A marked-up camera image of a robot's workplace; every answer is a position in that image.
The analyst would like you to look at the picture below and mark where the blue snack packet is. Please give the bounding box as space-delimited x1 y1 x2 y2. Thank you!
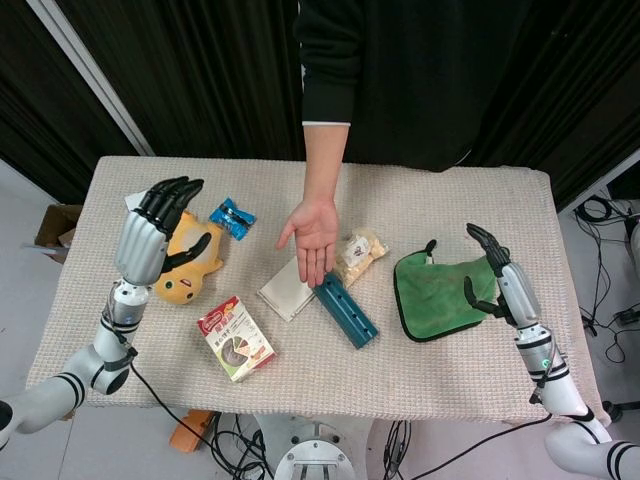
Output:
208 197 257 242

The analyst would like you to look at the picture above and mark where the black floor cable tangle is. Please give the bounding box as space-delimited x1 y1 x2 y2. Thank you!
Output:
573 195 640 364

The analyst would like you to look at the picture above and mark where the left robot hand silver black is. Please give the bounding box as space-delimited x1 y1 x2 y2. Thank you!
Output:
114 175 213 289

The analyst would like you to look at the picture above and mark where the teal block with holes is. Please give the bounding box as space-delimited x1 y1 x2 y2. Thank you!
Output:
313 272 380 350

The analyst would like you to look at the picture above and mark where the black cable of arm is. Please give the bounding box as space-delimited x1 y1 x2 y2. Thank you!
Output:
119 344 274 480
387 394 554 479

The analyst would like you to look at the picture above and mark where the green cloth with black trim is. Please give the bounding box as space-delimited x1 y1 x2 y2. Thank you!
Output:
393 239 501 344

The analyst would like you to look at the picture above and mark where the brown cardboard box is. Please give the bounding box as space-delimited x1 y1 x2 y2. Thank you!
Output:
20 203 84 265

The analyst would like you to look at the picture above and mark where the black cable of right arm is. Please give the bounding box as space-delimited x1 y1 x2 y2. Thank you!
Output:
387 394 554 479

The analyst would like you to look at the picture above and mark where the white silver robot base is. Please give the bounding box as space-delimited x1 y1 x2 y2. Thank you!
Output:
252 412 374 480

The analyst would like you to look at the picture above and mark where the black pleated curtain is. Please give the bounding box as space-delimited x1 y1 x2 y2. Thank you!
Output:
54 0 640 211
0 0 139 205

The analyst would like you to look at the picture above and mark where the flat silver pouch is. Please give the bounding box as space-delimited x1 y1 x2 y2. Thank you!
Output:
257 257 317 323

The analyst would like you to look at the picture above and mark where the clear bag of beige snacks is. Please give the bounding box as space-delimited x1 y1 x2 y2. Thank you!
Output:
333 227 390 289

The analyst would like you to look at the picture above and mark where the white frame bar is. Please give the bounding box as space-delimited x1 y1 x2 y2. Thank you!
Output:
557 149 640 214

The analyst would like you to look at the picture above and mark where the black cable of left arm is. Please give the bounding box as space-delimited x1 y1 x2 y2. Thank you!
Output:
119 344 274 480

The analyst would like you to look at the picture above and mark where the person's black sweater torso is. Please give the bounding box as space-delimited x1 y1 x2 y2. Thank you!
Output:
296 0 532 172

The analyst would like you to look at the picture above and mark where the orange object under table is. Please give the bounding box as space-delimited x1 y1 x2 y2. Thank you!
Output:
168 409 217 451

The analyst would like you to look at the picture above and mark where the red green snack box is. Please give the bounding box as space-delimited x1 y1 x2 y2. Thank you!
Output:
196 295 279 384

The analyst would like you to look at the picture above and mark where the yellow plush toy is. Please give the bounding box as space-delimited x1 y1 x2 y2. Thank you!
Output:
152 209 226 306

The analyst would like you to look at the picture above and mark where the person's open bare hand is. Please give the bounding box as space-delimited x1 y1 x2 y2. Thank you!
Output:
275 198 341 290

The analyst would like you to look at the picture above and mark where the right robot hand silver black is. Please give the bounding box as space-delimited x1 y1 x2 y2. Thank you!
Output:
463 222 544 331

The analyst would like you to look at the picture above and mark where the black floor cable bundle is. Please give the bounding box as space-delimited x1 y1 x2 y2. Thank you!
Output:
208 412 275 480
382 419 414 480

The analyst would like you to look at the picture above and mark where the beige woven tablecloth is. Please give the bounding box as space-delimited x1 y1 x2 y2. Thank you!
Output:
25 155 612 426

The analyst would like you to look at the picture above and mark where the white diagonal frame strip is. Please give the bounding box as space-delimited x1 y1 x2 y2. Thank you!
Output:
27 0 156 156

